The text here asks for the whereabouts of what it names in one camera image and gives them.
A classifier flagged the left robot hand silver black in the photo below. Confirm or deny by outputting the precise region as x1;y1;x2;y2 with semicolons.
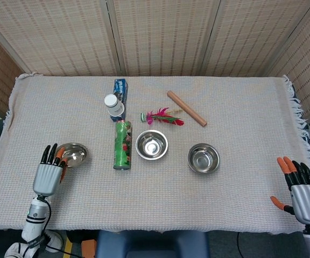
32;143;68;197

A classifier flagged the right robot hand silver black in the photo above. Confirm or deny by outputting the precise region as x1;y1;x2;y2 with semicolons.
270;156;310;225

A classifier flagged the small stainless steel bowl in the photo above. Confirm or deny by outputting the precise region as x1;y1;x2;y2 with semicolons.
54;142;89;168
187;143;221;173
135;130;169;161

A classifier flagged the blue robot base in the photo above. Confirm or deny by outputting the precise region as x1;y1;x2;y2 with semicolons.
95;230;210;258

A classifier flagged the orange block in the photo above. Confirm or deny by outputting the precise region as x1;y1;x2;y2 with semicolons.
81;239;97;258

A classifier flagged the green printed cylindrical can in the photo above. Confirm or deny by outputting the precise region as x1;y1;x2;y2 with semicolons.
113;120;132;171

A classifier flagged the white plastic bottle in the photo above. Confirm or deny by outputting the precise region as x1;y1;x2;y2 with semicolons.
103;94;125;117

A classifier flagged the beige woven tablecloth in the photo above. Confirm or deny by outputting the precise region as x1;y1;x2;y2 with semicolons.
0;73;310;235

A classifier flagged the blue rectangular carton box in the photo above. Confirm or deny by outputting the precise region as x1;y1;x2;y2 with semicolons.
109;78;129;123

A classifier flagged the pink green feather shuttlecock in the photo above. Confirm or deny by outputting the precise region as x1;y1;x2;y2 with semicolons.
140;107;185;127

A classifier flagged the wooden rolling stick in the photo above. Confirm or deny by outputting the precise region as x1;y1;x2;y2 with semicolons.
166;90;208;127

